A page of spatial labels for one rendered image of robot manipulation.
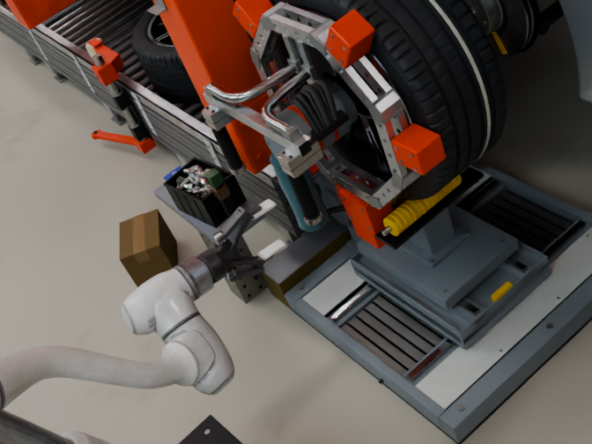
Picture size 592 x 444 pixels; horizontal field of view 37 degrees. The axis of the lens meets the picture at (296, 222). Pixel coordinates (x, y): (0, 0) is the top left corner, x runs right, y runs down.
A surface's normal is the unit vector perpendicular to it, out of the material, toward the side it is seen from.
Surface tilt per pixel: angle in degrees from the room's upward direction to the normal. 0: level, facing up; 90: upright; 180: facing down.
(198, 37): 90
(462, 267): 0
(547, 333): 0
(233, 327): 0
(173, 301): 47
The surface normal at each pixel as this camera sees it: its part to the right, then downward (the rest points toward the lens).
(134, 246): -0.32, -0.71
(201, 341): 0.46, -0.54
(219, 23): 0.58, 0.39
